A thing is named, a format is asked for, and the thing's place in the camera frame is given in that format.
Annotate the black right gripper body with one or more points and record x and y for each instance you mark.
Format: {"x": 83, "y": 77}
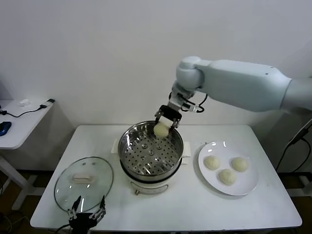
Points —
{"x": 170, "y": 111}

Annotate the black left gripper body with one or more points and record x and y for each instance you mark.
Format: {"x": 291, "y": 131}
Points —
{"x": 80, "y": 223}

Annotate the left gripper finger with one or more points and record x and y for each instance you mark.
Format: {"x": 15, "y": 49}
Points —
{"x": 76, "y": 203}
{"x": 102, "y": 203}

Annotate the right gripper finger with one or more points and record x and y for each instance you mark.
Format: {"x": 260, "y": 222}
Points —
{"x": 176, "y": 123}
{"x": 158, "y": 118}

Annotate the white steamed baozi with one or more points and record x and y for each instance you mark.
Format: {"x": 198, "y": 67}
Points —
{"x": 212, "y": 162}
{"x": 227, "y": 177}
{"x": 240, "y": 164}
{"x": 161, "y": 130}

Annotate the glass pot lid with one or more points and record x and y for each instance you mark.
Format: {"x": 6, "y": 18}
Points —
{"x": 97, "y": 180}

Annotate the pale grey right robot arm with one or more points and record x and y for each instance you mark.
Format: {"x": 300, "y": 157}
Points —
{"x": 243, "y": 83}

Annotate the perforated steel steamer basket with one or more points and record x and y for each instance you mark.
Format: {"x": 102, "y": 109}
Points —
{"x": 122, "y": 146}

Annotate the white electric pot base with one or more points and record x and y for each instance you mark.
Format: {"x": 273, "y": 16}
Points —
{"x": 148, "y": 186}

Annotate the white oval plate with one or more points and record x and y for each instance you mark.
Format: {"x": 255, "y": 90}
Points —
{"x": 231, "y": 187}

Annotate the white side table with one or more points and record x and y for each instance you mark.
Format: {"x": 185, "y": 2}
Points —
{"x": 24, "y": 126}

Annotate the blue computer mouse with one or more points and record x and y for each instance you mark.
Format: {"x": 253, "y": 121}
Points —
{"x": 5, "y": 128}

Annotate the white crumpled tissue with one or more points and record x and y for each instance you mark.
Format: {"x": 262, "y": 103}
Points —
{"x": 25, "y": 102}

